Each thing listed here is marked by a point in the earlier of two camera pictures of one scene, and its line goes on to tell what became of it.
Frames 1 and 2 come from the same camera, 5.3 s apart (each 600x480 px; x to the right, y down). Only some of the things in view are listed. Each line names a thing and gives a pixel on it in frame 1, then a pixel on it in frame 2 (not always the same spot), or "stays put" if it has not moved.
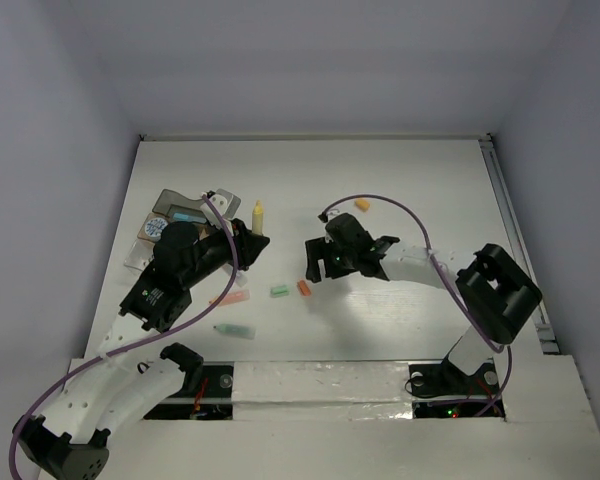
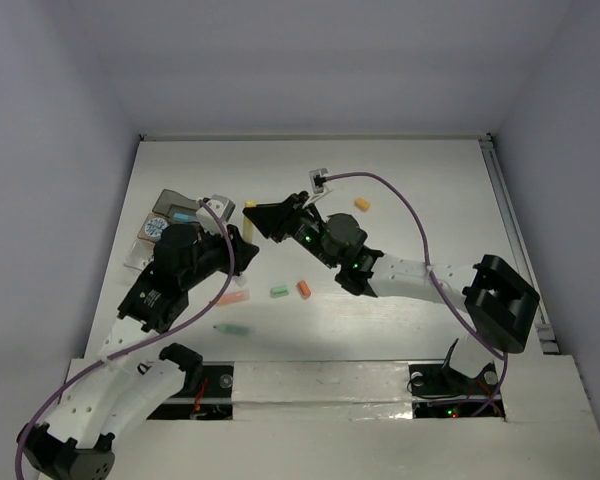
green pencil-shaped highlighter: x=238 y=331 stays put
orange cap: x=304 y=289 stays put
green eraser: x=280 y=291 stays put
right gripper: x=319 y=248 to x=276 y=221
